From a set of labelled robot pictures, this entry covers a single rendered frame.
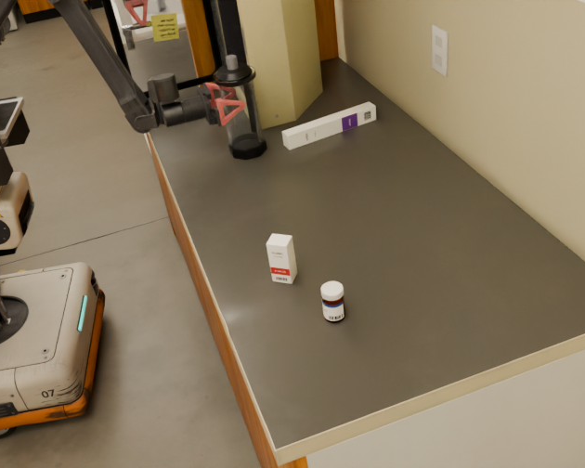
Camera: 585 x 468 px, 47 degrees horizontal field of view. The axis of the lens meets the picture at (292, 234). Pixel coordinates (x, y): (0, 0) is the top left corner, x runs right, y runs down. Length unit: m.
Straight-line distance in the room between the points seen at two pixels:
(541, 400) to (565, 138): 0.50
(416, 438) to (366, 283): 0.32
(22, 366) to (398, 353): 1.50
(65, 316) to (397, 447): 1.58
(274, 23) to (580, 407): 1.17
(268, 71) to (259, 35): 0.10
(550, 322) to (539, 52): 0.53
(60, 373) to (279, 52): 1.25
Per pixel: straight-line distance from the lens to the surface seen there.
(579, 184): 1.42
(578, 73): 1.35
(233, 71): 1.71
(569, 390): 1.37
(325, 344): 1.22
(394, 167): 1.69
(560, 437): 1.47
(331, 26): 2.32
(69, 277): 2.69
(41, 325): 2.53
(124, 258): 3.18
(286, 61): 1.88
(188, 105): 1.72
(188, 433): 2.36
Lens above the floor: 1.82
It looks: 36 degrees down
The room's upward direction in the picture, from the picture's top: 8 degrees counter-clockwise
